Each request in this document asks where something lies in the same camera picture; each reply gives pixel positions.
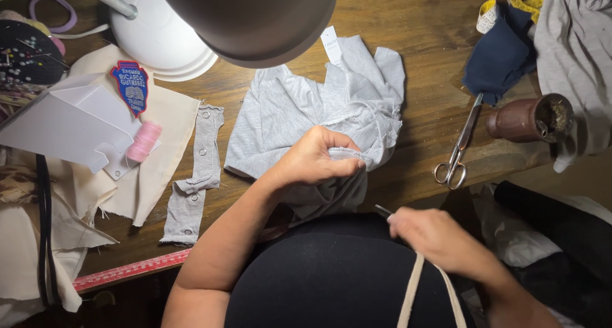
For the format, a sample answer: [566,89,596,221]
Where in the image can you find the person's right hand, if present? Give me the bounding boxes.
[387,206,482,272]

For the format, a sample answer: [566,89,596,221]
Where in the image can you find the person's left hand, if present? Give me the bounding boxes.
[268,126,367,188]

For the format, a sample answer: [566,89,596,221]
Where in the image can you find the light grey knit garment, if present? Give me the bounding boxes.
[224,35,406,224]

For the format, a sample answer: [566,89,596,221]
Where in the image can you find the person's black shirt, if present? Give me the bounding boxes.
[224,212,475,328]

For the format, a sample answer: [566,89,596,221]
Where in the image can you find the silver scissors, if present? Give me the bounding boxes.
[433,92,485,191]

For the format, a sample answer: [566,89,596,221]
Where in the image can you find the white fabric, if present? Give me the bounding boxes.
[470,184,612,270]

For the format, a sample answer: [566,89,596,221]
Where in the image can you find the brown mate cup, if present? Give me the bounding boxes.
[485,93,576,144]

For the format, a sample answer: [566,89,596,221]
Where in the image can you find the black fabric roll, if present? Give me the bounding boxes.
[493,180,612,328]

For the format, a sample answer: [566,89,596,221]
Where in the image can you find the white garment tag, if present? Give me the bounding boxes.
[320,26,345,71]

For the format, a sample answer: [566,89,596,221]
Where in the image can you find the navy blue fabric piece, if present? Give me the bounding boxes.
[461,3,539,107]

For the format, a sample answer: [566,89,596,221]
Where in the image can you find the grey fabric strip with snaps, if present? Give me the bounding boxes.
[159,104,225,246]

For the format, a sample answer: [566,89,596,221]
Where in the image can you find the yellow measuring tape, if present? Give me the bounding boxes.
[476,0,546,35]

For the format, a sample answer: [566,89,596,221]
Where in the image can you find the grey sweatshirt fabric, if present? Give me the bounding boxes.
[534,0,612,174]

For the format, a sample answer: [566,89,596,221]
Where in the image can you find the cream fabric sheet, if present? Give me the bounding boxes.
[66,43,202,228]

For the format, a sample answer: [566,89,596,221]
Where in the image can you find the brown desk lamp shade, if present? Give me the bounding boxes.
[154,0,339,69]

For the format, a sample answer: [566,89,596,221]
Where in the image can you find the pink thread spool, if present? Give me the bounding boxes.
[125,120,164,164]

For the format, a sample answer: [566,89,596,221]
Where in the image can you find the red measuring ruler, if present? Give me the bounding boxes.
[72,249,192,293]

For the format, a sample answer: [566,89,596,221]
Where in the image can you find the blue embroidered patch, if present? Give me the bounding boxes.
[110,60,149,119]

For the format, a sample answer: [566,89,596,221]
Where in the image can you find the white round lamp base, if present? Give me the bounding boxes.
[109,0,219,83]

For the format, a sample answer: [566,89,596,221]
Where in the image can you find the white folded card piece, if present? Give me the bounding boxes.
[0,73,161,181]

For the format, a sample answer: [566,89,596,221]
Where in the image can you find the pile of cream fabric pieces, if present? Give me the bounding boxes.
[0,146,120,328]

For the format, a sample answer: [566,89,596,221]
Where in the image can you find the black pin cushion with pins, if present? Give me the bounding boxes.
[0,19,69,88]

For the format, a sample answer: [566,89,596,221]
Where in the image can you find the beige strap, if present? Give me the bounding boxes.
[396,251,468,328]

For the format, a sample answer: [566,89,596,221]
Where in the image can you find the black strap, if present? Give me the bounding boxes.
[35,153,61,308]

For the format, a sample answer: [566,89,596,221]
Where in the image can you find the white cord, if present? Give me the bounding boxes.
[50,23,111,40]

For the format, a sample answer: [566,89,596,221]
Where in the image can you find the purple hair tie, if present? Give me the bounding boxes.
[28,0,78,34]

